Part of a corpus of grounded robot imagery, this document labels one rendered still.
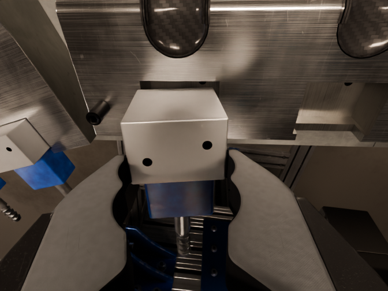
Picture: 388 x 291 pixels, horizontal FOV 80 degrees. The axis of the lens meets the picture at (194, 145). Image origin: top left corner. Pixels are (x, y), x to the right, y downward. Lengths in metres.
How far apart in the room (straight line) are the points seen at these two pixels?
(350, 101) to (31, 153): 0.28
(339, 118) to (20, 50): 0.26
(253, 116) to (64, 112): 0.17
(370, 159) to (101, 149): 1.50
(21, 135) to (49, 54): 0.08
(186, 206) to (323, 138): 0.21
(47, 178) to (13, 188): 1.79
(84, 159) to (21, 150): 1.31
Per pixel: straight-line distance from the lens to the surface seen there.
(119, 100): 0.18
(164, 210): 0.16
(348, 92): 0.22
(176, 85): 0.19
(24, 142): 0.27
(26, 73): 0.25
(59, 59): 0.27
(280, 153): 1.07
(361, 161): 1.58
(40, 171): 0.29
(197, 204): 0.15
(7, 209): 0.41
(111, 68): 0.17
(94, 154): 1.51
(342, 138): 0.33
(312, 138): 0.31
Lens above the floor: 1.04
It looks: 53 degrees down
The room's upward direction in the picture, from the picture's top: 173 degrees counter-clockwise
